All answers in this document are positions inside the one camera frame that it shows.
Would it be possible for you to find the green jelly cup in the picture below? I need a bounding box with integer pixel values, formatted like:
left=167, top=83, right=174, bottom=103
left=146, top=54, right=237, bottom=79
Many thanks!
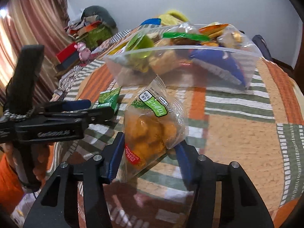
left=125, top=32, right=154, bottom=73

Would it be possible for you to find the green snack packet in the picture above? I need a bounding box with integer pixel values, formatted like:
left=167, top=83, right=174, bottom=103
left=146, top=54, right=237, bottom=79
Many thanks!
left=95, top=86, right=122, bottom=114

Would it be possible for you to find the striped brown curtain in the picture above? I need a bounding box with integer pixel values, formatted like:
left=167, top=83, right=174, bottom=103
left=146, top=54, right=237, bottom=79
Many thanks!
left=1, top=0, right=71, bottom=103

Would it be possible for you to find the patchwork striped bedspread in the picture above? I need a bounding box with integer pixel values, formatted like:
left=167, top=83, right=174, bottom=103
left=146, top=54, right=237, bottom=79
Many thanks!
left=46, top=25, right=304, bottom=228

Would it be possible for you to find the colourful yellow blanket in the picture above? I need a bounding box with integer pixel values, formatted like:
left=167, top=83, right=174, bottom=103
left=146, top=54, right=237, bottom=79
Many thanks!
left=140, top=10, right=189, bottom=26

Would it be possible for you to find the red black box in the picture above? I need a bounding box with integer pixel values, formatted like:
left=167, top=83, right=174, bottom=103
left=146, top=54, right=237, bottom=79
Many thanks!
left=55, top=42, right=79, bottom=72

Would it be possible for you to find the clear plastic storage bin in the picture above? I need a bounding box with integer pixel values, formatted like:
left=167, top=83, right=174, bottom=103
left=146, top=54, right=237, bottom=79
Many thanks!
left=104, top=22, right=262, bottom=93

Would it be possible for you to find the clothes pile with green bag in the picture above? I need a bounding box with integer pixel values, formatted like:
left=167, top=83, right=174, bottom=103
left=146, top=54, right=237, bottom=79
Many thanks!
left=65, top=5, right=116, bottom=49

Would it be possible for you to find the grey backpack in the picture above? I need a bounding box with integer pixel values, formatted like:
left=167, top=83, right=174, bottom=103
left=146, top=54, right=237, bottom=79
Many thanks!
left=252, top=35, right=273, bottom=61

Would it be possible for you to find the pink plush toy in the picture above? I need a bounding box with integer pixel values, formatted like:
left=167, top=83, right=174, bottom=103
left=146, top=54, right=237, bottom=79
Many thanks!
left=74, top=42, right=91, bottom=62

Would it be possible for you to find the blue snack bag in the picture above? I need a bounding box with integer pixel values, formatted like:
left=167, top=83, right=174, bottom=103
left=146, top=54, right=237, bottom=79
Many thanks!
left=189, top=49, right=247, bottom=87

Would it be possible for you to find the orange cracker pack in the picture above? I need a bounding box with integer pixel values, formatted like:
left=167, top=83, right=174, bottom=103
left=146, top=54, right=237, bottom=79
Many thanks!
left=198, top=23, right=229, bottom=47

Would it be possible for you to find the orange buns clear bag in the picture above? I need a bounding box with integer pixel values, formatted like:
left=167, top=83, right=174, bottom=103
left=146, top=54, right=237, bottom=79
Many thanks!
left=120, top=76, right=188, bottom=182

